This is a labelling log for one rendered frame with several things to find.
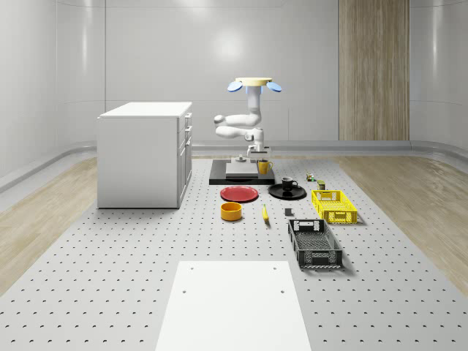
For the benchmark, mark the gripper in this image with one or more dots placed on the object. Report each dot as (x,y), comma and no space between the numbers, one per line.
(260,149)

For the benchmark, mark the yellow mug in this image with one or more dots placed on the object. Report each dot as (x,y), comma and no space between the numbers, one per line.
(263,167)

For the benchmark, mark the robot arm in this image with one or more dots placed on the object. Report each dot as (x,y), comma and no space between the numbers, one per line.
(253,106)

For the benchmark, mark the black mug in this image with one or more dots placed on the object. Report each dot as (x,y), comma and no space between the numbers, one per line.
(287,184)

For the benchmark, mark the black plate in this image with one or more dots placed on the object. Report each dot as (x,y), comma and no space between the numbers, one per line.
(278,194)

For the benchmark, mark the black stove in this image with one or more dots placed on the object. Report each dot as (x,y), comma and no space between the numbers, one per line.
(219,175)

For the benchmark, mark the red plate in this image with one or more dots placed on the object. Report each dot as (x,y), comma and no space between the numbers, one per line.
(239,194)

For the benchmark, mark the puzzle cube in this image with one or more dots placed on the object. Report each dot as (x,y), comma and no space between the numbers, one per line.
(311,177)

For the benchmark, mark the banana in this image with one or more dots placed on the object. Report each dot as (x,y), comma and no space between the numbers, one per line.
(265,214)

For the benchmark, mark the drone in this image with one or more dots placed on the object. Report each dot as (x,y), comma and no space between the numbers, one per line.
(253,80)

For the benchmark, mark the yellow bowl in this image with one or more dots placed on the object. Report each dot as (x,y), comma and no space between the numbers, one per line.
(231,214)

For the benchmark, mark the flat-sided can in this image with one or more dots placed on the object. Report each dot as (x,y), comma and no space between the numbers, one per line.
(321,185)

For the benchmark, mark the yellow basket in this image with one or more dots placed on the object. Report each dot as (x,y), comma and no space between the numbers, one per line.
(340,215)

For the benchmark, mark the dark grey basket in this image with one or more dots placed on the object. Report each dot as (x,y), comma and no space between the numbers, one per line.
(316,257)

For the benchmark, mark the white cabinet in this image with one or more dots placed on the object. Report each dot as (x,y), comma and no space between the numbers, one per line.
(139,161)

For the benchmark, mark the white board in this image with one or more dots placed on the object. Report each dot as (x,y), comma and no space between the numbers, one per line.
(234,311)

